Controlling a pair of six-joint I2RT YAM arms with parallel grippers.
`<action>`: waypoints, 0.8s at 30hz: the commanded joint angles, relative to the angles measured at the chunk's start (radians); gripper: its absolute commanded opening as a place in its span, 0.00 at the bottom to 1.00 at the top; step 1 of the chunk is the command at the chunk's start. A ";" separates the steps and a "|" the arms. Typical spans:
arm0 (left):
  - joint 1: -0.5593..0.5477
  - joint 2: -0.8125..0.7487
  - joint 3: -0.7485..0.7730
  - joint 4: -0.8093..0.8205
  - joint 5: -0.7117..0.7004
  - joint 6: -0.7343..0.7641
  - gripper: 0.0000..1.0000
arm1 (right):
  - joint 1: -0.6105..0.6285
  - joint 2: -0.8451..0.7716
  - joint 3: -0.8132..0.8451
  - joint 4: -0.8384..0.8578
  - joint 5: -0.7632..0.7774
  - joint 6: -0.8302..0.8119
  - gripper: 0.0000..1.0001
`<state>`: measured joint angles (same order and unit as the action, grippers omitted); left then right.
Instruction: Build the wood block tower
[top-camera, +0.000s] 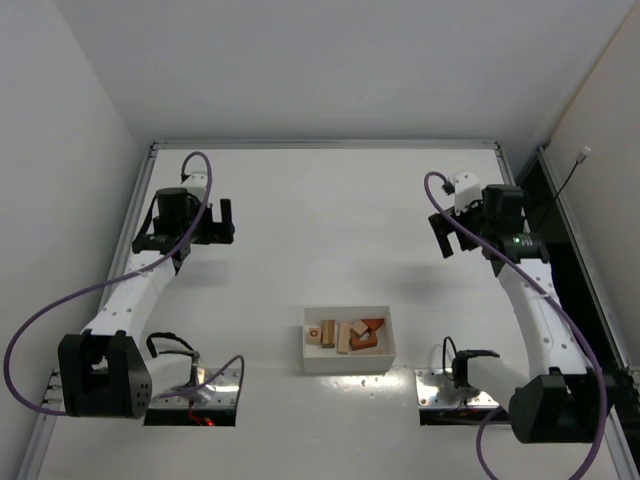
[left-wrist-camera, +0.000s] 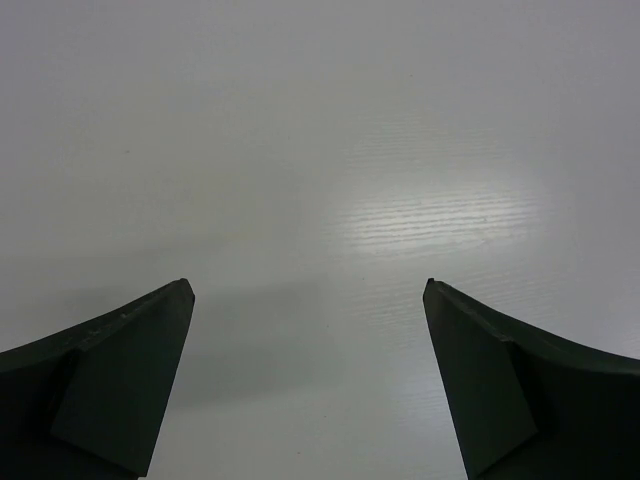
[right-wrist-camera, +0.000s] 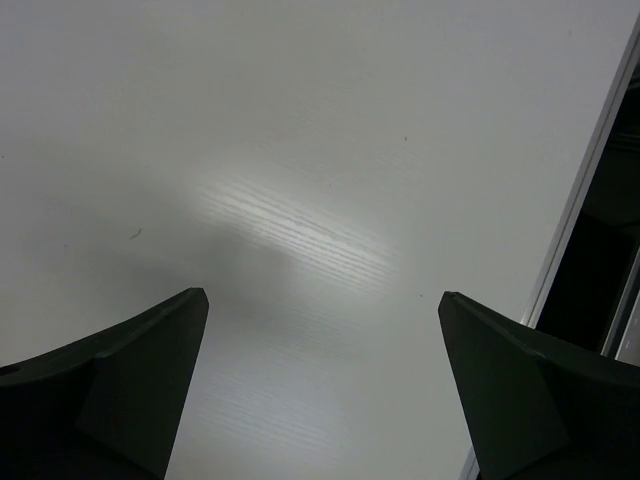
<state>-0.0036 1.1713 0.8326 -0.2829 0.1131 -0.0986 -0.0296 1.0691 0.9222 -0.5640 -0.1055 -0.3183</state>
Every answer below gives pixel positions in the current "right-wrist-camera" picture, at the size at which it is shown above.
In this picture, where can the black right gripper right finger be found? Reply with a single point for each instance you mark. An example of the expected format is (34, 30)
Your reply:
(538, 407)

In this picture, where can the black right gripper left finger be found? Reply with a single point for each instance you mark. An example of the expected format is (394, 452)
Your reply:
(107, 406)

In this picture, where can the aluminium table frame rail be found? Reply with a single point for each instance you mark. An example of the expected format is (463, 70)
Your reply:
(582, 181)

